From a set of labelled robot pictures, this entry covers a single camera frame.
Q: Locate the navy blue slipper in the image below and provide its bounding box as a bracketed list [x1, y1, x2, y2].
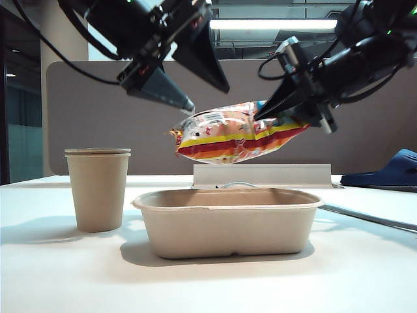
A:
[340, 149, 417, 193]

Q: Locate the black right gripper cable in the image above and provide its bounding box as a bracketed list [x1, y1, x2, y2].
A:
[258, 53, 294, 81]

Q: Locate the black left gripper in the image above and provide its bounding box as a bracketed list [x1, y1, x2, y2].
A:
[81, 0, 231, 115]

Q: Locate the colourful chips bag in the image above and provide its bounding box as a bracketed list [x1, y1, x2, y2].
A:
[167, 100, 310, 166]

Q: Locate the brown pulp food box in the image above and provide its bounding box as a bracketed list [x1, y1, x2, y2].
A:
[132, 187, 326, 260]

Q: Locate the white cable tray flap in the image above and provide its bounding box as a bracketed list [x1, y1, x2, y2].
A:
[192, 162, 332, 189]

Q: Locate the brown paper cup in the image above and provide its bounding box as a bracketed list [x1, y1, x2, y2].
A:
[65, 152, 132, 233]

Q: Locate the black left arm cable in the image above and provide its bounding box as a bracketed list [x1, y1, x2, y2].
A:
[12, 0, 120, 85]

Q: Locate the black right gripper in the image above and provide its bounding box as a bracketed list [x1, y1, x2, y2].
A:
[253, 42, 359, 134]

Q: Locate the ceiling strip light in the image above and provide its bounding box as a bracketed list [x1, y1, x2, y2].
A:
[208, 18, 339, 30]

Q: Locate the grey desk partition panel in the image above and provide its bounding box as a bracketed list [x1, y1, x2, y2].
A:
[45, 60, 417, 177]

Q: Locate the white cable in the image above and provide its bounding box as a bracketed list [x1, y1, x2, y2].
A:
[221, 181, 258, 190]

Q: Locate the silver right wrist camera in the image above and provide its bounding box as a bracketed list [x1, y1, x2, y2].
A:
[275, 36, 302, 71]

